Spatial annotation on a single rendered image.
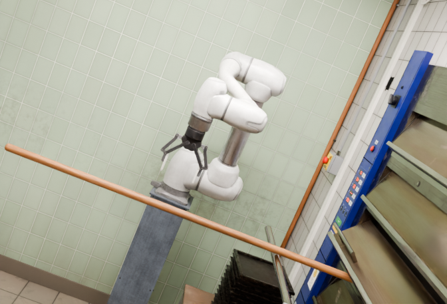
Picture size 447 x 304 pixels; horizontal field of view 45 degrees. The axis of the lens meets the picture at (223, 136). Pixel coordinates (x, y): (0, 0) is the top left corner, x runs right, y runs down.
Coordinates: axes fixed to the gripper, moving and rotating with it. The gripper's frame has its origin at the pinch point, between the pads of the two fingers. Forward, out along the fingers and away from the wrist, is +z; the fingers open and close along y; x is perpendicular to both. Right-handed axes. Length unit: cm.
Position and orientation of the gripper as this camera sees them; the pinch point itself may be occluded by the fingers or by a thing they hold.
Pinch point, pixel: (177, 173)
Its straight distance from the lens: 220.8
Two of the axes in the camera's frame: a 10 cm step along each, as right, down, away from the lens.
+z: -3.9, 9.0, 1.9
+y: -9.2, -3.9, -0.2
